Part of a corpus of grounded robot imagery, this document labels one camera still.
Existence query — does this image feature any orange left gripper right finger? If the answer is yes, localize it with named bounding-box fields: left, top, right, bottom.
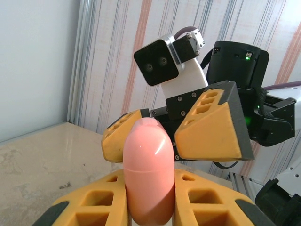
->
left=173, top=168, right=277, bottom=226

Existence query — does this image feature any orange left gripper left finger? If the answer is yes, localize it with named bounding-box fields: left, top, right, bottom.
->
left=32, top=169, right=129, bottom=226

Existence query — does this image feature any pink earbud charging case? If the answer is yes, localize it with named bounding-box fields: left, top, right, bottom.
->
left=122, top=117, right=176, bottom=226

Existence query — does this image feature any aluminium frame rail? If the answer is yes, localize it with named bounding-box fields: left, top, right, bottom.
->
left=229, top=171, right=261, bottom=201

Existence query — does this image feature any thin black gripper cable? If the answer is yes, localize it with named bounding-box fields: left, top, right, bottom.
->
left=210, top=159, right=240, bottom=170

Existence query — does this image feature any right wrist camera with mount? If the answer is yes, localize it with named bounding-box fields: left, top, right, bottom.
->
left=133, top=28, right=209, bottom=99

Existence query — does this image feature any aluminium corner post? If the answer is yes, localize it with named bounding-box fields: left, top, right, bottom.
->
left=67, top=0, right=91, bottom=125

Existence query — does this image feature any striped corrugated enclosure panel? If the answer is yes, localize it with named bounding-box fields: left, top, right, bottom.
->
left=70, top=0, right=301, bottom=186

